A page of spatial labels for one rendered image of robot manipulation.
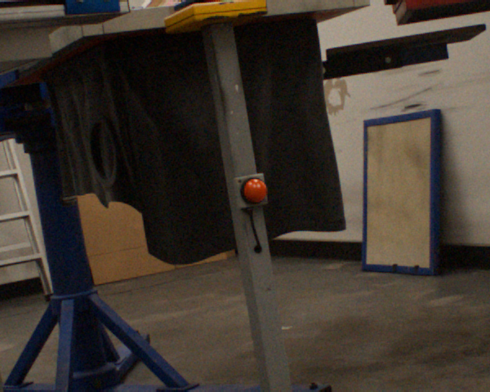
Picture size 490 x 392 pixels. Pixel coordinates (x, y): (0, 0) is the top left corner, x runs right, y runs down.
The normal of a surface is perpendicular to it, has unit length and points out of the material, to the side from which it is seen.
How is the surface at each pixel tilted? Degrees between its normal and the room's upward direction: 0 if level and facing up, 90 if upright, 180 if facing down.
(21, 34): 90
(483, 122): 90
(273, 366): 90
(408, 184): 79
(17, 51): 90
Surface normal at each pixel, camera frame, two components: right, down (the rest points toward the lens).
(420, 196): -0.92, -0.02
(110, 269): 0.36, -0.27
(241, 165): 0.42, -0.02
